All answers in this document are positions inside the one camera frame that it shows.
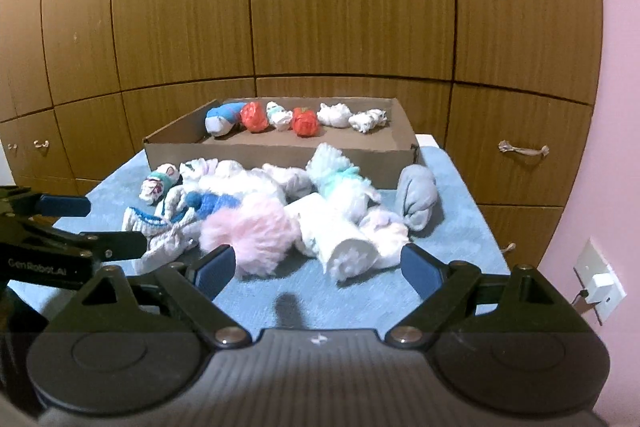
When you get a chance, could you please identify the pink fluffy sock roll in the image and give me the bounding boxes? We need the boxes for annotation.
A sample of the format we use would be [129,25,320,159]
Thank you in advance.
[199,197,301,278]

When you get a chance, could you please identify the grey sock roll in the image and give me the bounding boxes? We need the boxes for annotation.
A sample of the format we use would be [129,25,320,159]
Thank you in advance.
[395,165,438,233]

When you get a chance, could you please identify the cream white sock roll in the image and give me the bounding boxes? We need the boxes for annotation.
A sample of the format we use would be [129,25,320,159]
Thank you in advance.
[179,158,221,188]

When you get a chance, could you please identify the white dark-striped sock roll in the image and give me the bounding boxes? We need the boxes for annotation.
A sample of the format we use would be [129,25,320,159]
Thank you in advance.
[348,108,390,134]

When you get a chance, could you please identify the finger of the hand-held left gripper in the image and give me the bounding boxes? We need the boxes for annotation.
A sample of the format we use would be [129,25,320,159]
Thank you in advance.
[0,187,92,220]
[20,219,148,262]

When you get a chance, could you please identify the white knitted blue-striped sock roll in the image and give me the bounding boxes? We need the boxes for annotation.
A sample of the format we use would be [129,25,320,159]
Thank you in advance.
[121,202,206,275]

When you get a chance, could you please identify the white plush sock roll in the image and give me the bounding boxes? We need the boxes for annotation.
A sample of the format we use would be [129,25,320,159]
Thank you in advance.
[292,193,378,280]

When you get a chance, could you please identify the brown cardboard box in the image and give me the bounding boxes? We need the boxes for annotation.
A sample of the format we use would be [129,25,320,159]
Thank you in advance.
[142,97,421,190]

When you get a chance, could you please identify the red sock roll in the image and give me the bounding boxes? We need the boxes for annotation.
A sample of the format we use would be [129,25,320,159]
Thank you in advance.
[291,107,320,138]
[240,102,266,134]

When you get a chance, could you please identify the white fluffy purple-banded sock roll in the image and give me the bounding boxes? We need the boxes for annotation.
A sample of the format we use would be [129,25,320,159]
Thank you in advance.
[215,161,286,208]

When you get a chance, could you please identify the white fluffy teal-banded sock roll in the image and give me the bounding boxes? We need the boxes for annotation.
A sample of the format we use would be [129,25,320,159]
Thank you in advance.
[305,142,382,218]

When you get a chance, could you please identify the white teal-banded printed sock roll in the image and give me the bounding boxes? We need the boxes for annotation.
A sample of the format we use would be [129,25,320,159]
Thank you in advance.
[139,162,182,206]
[265,102,293,132]

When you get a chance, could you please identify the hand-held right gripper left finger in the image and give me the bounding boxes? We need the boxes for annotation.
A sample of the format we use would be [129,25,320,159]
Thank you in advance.
[50,244,252,349]

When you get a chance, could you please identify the wooden wardrobe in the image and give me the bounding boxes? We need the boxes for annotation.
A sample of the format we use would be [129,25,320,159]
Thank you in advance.
[0,0,601,278]

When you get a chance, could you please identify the white sock with blue pompom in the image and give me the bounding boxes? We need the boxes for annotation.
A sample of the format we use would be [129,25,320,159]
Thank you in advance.
[162,184,241,228]

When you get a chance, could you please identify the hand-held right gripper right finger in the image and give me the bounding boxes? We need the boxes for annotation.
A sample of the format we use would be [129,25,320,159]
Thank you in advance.
[382,243,596,349]

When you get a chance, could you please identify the white wall socket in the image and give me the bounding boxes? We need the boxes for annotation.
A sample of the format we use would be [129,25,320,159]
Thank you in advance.
[572,237,628,325]

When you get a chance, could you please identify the blue sock roll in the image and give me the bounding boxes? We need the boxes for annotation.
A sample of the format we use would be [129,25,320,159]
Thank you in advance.
[205,102,247,138]

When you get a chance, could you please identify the blue-grey mat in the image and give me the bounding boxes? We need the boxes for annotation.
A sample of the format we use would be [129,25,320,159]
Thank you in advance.
[7,146,506,333]

